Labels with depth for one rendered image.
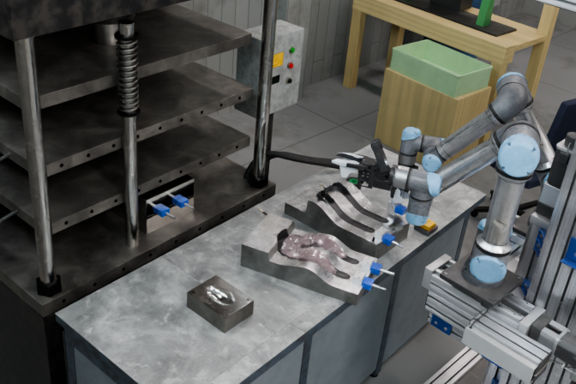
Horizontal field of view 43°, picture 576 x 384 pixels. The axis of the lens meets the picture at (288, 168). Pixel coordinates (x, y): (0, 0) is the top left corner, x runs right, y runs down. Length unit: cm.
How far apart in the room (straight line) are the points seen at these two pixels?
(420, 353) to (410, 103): 223
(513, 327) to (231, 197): 144
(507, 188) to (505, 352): 59
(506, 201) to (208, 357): 112
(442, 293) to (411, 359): 111
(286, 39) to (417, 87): 211
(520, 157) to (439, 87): 310
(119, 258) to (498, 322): 149
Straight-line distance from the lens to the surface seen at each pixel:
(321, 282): 285
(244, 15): 581
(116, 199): 299
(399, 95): 556
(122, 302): 282
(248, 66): 347
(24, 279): 300
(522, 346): 264
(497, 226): 242
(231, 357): 260
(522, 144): 227
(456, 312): 282
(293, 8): 595
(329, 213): 315
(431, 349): 396
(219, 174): 361
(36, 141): 255
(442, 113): 536
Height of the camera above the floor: 263
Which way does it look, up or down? 30 degrees down
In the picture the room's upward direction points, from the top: 6 degrees clockwise
